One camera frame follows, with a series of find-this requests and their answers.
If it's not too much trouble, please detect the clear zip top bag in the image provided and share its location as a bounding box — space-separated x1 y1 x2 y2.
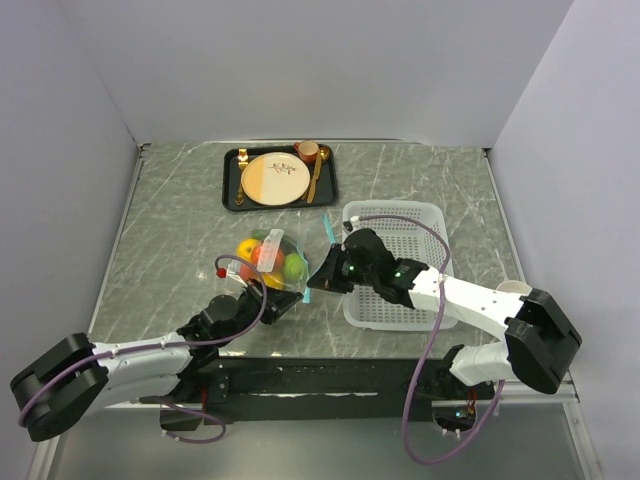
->
235 214 335 304

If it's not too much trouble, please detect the peach fruit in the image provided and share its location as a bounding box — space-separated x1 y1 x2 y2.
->
239 263 258 283

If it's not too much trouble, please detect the aluminium frame rail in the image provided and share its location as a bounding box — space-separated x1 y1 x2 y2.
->
429 379 581 406

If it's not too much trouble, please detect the orange tangerine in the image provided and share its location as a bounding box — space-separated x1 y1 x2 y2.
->
251 244 285 273

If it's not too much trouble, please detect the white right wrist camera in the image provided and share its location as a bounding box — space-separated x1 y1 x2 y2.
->
342 216 361 233

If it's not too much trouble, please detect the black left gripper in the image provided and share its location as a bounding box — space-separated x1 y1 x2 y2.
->
216 277 303 346

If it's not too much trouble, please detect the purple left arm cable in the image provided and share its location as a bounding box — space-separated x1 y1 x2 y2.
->
17 253 269 444

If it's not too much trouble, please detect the gold fork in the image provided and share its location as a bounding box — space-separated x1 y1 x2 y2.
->
235 148 249 206

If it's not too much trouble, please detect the gold knife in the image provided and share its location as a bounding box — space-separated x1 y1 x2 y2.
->
306 149 322 204

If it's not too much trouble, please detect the yellow lemon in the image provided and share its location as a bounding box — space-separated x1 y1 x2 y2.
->
262 272 286 290

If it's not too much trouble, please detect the gold spoon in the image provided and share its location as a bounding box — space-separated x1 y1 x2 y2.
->
319 145 331 163

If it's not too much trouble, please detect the yellow apple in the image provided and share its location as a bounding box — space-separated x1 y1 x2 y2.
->
236 238 261 262

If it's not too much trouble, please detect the orange ceramic cup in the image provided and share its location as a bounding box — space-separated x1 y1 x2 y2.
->
294 140 320 164

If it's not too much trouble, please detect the cream and orange plate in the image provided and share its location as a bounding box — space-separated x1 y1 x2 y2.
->
241 152 311 206

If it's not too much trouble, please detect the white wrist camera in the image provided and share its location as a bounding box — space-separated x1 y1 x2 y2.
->
216 267 247 291
342 216 361 233

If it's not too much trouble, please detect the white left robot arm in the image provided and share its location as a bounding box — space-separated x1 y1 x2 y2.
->
10 280 303 442

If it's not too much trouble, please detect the white plastic basket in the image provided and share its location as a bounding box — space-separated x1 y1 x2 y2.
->
343 200 448 332

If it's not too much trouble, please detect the green cabbage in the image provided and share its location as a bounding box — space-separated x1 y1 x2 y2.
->
281 253 307 284

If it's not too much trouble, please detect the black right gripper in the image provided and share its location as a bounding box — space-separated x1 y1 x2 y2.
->
308 242 378 293

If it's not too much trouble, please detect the white paper cup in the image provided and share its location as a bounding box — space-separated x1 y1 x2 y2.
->
496 280 533 296

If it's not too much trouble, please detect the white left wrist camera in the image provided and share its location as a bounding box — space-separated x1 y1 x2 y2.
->
216 267 247 291

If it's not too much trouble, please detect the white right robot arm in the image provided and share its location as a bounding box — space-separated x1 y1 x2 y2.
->
307 229 582 398

